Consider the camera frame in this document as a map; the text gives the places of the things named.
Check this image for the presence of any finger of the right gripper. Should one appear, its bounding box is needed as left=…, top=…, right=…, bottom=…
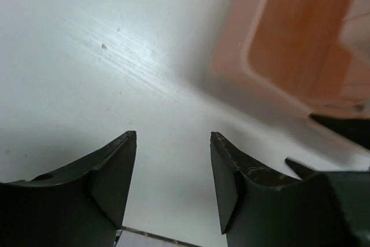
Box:
left=309, top=113, right=369, bottom=150
left=285, top=157, right=317, bottom=180

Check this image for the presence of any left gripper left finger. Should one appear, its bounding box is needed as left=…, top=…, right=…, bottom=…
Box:
left=1, top=131, right=136, bottom=246

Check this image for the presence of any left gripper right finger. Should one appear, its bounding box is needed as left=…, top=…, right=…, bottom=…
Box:
left=210, top=132, right=369, bottom=246

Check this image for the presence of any pink plastic toolbox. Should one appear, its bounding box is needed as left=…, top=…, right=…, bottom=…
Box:
left=208, top=0, right=370, bottom=163

